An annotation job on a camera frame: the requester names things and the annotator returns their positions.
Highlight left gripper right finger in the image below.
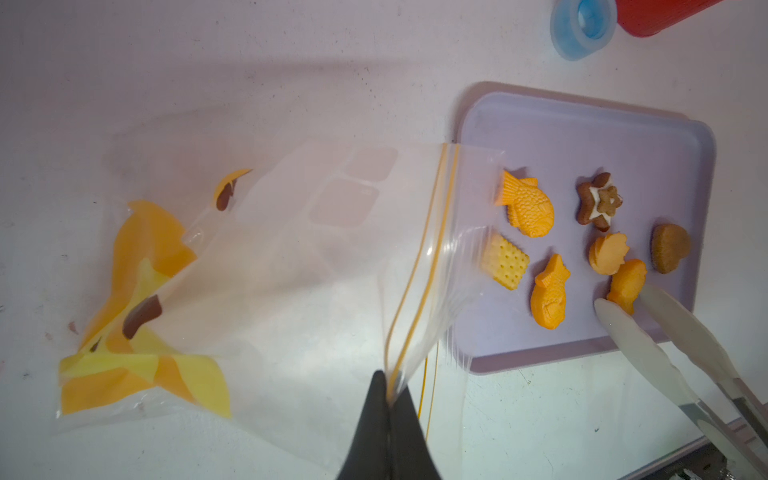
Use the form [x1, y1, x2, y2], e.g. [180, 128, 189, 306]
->
[389, 388, 441, 480]

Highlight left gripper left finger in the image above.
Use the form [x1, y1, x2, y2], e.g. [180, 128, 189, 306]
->
[337, 370, 391, 480]

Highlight clear resealable plastic bag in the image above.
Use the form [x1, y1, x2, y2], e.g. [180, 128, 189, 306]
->
[56, 143, 504, 472]

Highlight orange fish cookie bottom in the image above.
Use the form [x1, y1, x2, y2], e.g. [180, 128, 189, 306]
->
[530, 254, 571, 330]

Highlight square yellow cracker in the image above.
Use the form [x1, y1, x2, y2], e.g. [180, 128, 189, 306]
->
[481, 232, 530, 291]

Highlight metal silicone-tipped tongs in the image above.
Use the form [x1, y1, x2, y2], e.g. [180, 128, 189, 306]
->
[593, 283, 768, 480]

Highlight orange fish cookie top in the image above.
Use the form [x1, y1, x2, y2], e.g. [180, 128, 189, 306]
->
[494, 170, 555, 238]

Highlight small orange fish cookie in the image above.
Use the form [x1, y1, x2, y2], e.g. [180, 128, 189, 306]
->
[606, 259, 648, 316]

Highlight round orange shell cookie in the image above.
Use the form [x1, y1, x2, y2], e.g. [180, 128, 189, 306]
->
[588, 233, 629, 276]

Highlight brown star cookie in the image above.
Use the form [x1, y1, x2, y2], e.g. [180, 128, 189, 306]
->
[576, 172, 623, 233]

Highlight brown shell cookie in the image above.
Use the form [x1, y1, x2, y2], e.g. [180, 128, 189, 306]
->
[651, 223, 692, 274]

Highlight lavender plastic tray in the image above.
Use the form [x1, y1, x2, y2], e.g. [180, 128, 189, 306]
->
[453, 82, 716, 374]

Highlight blue tape roll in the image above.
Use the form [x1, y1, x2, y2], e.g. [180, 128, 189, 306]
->
[550, 0, 618, 61]

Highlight red cylindrical cup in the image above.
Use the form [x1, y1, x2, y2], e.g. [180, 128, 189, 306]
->
[616, 0, 721, 38]

